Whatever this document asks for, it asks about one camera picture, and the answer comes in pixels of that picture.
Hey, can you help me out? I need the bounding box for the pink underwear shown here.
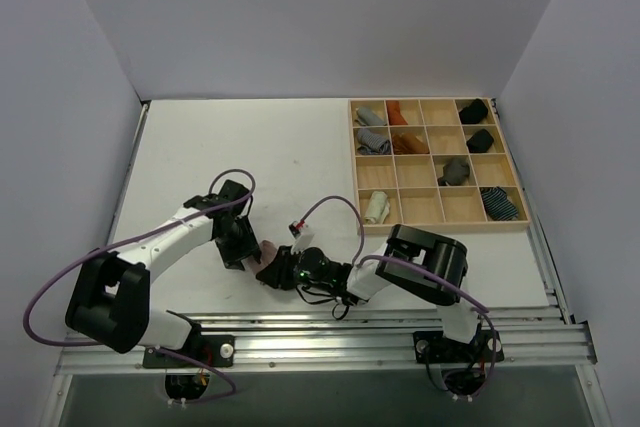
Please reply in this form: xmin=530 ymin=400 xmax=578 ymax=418
xmin=249 ymin=240 xmax=278 ymax=272

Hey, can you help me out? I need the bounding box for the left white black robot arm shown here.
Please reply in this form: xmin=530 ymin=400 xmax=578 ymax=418
xmin=65 ymin=180 xmax=261 ymax=366

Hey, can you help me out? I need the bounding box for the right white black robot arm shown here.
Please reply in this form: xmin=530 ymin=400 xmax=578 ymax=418
xmin=249 ymin=224 xmax=488 ymax=360

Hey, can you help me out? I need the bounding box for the grey striped rolled cloth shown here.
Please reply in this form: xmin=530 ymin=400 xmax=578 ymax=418
xmin=356 ymin=128 xmax=391 ymax=155

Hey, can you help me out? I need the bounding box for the wooden compartment tray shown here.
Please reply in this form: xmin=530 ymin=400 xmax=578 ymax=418
xmin=348 ymin=97 xmax=530 ymax=234

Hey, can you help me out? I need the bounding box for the orange rolled cloth lower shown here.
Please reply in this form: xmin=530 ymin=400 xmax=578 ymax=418
xmin=391 ymin=133 xmax=429 ymax=155

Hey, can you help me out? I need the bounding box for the orange rolled cloth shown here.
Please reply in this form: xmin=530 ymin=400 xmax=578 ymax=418
xmin=386 ymin=100 xmax=408 ymax=126
xmin=391 ymin=133 xmax=429 ymax=155

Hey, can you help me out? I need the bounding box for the orange rolled cloth upper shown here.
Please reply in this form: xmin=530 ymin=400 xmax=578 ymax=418
xmin=386 ymin=100 xmax=408 ymax=126

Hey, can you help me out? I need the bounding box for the dark grey rolled cloth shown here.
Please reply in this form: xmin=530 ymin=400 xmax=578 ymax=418
xmin=437 ymin=157 xmax=471 ymax=187

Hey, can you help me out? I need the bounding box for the blue striped rolled cloth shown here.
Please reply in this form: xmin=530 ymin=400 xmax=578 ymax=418
xmin=480 ymin=186 xmax=519 ymax=221

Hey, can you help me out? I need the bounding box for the black rolled cloth lower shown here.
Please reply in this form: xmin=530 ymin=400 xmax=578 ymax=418
xmin=466 ymin=129 xmax=495 ymax=154

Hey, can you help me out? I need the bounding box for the black rolled cloth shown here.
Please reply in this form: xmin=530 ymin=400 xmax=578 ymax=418
xmin=456 ymin=98 xmax=489 ymax=125
xmin=466 ymin=129 xmax=495 ymax=154

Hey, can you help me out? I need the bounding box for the black rolled cloth upper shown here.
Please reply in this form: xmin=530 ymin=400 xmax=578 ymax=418
xmin=456 ymin=98 xmax=489 ymax=125

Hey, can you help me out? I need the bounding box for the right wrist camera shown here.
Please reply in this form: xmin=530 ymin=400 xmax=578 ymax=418
xmin=289 ymin=220 xmax=328 ymax=280

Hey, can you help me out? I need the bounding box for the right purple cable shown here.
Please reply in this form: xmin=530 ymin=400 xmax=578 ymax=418
xmin=299 ymin=195 xmax=501 ymax=393

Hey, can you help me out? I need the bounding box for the purple cable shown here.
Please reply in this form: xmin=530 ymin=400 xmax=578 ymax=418
xmin=23 ymin=168 xmax=257 ymax=406
xmin=299 ymin=195 xmax=501 ymax=393

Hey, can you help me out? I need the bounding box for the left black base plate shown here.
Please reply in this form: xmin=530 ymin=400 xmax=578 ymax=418
xmin=142 ymin=334 xmax=235 ymax=369

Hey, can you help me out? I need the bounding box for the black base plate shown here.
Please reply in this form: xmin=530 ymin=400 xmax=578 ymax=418
xmin=142 ymin=334 xmax=235 ymax=369
xmin=412 ymin=329 xmax=505 ymax=365

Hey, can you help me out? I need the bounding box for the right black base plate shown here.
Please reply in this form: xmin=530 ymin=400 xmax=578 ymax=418
xmin=412 ymin=329 xmax=505 ymax=365

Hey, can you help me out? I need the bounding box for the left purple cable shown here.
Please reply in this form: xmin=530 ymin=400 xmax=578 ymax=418
xmin=23 ymin=168 xmax=257 ymax=406

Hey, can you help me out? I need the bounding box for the aluminium frame rail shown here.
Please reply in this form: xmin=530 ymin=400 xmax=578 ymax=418
xmin=53 ymin=296 xmax=599 ymax=377

